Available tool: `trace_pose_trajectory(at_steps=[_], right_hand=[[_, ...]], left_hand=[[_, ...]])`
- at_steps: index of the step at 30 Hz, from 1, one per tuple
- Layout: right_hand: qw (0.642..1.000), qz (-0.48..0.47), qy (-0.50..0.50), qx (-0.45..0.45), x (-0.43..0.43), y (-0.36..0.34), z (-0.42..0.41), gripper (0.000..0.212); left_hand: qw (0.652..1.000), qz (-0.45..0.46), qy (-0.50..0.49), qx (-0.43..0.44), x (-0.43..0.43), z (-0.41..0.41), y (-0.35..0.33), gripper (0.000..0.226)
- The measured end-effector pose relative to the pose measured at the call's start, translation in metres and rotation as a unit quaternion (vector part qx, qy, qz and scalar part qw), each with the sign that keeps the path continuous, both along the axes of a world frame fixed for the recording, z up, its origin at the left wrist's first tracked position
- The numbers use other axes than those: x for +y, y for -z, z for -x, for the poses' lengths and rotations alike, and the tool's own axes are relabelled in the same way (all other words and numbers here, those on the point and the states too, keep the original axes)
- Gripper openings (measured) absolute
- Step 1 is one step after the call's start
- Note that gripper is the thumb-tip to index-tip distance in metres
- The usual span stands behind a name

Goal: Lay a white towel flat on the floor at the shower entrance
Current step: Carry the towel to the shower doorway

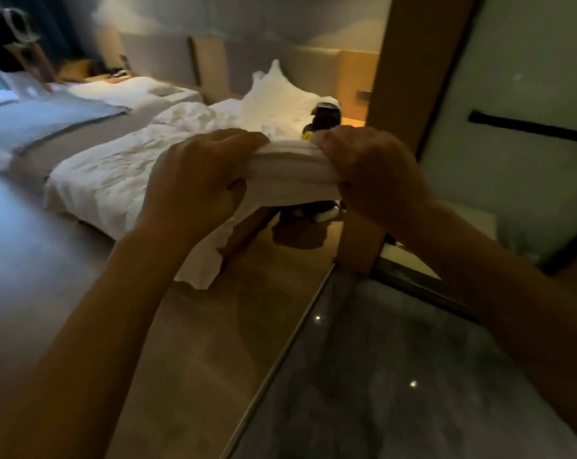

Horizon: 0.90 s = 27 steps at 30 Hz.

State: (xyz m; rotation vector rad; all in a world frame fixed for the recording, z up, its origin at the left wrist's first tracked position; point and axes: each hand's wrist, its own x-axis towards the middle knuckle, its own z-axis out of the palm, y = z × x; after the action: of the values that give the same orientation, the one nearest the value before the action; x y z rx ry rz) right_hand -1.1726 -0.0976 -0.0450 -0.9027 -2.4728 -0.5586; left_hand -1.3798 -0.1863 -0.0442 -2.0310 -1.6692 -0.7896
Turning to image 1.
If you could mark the person's right hand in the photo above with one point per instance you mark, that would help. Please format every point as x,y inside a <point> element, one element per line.
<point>379,176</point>

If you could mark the white pillow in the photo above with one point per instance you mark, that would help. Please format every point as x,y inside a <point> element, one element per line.
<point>279,102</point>

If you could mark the person's left forearm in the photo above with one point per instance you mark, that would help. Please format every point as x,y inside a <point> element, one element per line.
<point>78,348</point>

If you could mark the person's right forearm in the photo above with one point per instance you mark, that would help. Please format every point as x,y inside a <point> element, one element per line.
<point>508,291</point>

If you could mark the white towel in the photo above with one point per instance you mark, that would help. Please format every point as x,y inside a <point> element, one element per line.
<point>288,172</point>

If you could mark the white helmet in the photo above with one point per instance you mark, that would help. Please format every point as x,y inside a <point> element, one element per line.
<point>329,103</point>

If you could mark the person's left hand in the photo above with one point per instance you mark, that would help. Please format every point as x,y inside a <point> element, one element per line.
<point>193,186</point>

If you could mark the padded headboard panel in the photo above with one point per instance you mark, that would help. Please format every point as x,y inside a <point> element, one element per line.
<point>173,57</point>

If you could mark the dark curtain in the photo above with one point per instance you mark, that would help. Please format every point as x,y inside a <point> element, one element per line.
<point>64,28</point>

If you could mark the bed with grey runner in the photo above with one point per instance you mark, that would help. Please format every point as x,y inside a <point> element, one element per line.
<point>78,114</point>

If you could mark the bed with crumpled white sheet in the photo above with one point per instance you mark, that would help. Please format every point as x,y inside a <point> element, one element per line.
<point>116,172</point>

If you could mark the frosted glass door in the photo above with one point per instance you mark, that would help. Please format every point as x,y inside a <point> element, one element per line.
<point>532,66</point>

